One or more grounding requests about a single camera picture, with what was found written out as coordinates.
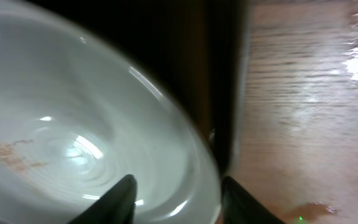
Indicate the light blue plate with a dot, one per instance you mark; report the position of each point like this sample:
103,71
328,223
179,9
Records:
76,116

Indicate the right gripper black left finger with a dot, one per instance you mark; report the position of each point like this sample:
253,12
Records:
116,206

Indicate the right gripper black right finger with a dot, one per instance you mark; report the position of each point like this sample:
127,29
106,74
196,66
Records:
240,207

